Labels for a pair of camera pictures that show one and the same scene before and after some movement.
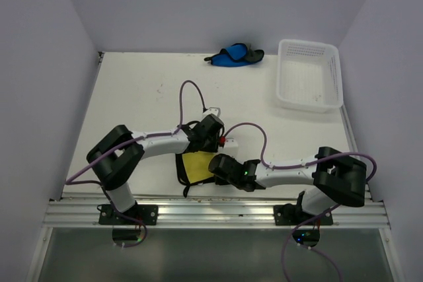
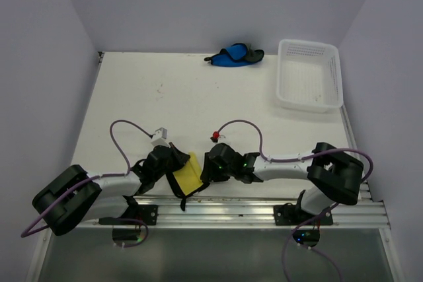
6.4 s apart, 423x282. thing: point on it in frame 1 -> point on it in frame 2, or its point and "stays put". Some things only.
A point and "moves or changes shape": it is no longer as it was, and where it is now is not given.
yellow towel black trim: x=192 y=168 moves or changes shape
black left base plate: x=147 y=213 stays put
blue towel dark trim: x=236 y=55 stays put
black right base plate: x=291 y=214 stays put
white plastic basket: x=309 y=76 stays put
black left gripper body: x=211 y=143 -> x=174 y=163
